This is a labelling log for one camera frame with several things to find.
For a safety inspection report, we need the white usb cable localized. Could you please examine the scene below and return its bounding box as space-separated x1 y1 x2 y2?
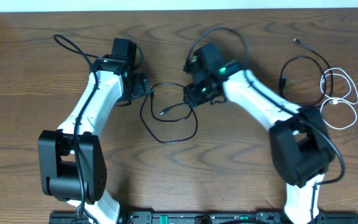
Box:
319 67 358 131

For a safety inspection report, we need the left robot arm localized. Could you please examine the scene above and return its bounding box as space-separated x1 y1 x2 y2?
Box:
38 38 150 223

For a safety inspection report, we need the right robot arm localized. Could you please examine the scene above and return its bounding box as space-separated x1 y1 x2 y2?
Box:
183 43 335 223

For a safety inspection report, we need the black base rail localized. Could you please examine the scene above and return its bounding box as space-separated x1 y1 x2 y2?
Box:
48 208 358 224

